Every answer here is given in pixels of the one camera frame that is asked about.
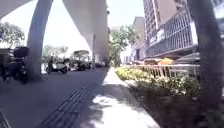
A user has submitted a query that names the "green tree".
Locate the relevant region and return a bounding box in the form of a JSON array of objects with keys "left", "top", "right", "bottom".
[
  {"left": 0, "top": 21, "right": 26, "bottom": 50},
  {"left": 108, "top": 24, "right": 140, "bottom": 68},
  {"left": 42, "top": 44, "right": 70, "bottom": 62}
]

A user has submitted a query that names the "vehicle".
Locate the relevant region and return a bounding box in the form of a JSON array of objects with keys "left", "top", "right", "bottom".
[{"left": 70, "top": 49, "right": 92, "bottom": 72}]

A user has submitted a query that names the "concrete overpass with pillars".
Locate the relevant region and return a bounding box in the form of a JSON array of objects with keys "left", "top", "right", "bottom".
[{"left": 0, "top": 0, "right": 111, "bottom": 82}]

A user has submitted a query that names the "grey paved footpath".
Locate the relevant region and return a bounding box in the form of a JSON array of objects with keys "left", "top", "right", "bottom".
[{"left": 0, "top": 66, "right": 162, "bottom": 128}]

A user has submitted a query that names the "green hedge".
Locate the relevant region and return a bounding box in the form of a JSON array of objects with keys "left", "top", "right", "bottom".
[{"left": 114, "top": 66, "right": 202, "bottom": 98}]

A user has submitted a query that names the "parked scooter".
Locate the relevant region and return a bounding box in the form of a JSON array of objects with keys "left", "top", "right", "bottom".
[{"left": 45, "top": 55, "right": 70, "bottom": 75}]

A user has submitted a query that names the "pale metal railing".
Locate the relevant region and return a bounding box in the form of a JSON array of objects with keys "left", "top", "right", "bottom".
[{"left": 121, "top": 63, "right": 202, "bottom": 79}]

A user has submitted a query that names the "dark tactile strip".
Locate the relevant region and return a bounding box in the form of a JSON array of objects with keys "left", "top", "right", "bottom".
[{"left": 34, "top": 81, "right": 97, "bottom": 128}]

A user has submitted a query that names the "building with balconies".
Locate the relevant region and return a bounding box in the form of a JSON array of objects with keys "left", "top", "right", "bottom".
[{"left": 142, "top": 0, "right": 224, "bottom": 62}]

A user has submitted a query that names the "dark soil bed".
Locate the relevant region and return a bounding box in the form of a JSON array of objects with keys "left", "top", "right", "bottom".
[{"left": 125, "top": 79, "right": 224, "bottom": 128}]

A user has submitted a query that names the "parked motorcycle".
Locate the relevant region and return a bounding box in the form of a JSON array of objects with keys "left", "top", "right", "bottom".
[{"left": 0, "top": 46, "right": 31, "bottom": 85}]

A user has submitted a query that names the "dark tree trunk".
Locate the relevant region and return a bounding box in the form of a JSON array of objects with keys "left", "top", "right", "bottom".
[{"left": 187, "top": 0, "right": 224, "bottom": 128}]

